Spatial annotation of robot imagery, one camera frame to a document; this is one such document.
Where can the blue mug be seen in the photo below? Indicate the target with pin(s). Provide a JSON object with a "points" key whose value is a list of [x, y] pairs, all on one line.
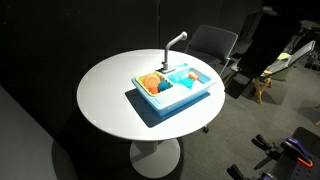
{"points": [[163, 85]]}

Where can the yellow-green dish rack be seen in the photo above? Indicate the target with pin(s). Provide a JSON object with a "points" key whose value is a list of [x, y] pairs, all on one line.
{"points": [[139, 81]]}

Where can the blue toy sink basin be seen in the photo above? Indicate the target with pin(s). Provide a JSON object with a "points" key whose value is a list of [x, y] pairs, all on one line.
{"points": [[178, 95]]}

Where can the blue plate in sink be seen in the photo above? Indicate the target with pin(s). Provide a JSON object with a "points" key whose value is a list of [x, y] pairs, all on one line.
{"points": [[187, 82]]}

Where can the orange cup in sink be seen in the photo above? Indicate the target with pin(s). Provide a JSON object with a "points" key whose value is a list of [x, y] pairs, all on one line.
{"points": [[193, 76]]}

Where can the round white table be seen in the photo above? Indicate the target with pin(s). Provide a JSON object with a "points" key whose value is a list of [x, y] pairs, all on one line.
{"points": [[108, 100]]}

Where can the grey chair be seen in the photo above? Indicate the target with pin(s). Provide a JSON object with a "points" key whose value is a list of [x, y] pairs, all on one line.
{"points": [[213, 46]]}

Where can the wooden stool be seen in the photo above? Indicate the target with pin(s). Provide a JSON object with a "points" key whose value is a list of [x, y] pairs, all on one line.
{"points": [[261, 83]]}

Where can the black clamp tools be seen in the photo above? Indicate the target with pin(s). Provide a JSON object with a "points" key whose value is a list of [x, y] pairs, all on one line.
{"points": [[293, 162]]}

